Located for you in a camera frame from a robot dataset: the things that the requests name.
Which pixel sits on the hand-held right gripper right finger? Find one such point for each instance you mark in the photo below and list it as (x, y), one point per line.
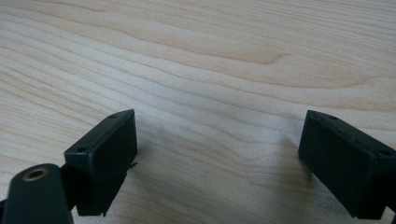
(345, 168)

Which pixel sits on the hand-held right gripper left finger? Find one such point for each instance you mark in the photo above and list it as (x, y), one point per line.
(106, 161)

